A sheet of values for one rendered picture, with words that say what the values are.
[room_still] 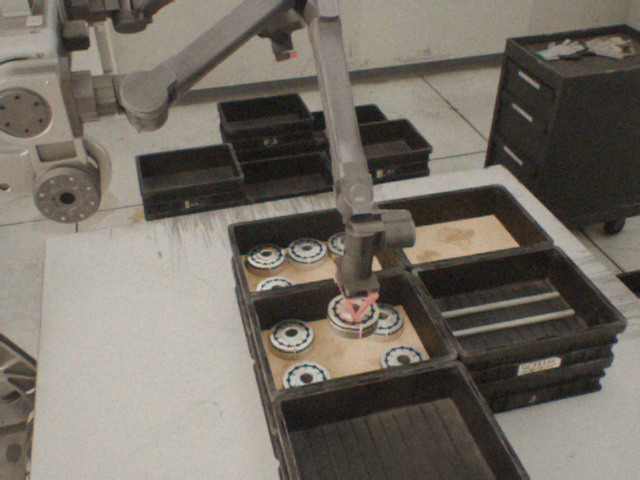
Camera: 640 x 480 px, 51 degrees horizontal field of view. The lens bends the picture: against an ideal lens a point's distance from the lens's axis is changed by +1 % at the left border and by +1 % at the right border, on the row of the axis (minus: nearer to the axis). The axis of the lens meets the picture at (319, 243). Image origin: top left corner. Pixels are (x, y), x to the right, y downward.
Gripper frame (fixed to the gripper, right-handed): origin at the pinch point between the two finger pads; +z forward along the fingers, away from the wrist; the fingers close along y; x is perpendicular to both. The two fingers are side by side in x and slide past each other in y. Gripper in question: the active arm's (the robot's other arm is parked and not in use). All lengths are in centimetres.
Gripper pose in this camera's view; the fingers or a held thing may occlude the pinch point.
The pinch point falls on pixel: (352, 306)
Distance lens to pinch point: 132.1
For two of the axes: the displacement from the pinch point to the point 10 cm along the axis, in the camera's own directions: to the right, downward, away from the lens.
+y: -2.3, -6.0, 7.7
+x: -9.7, 1.0, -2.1
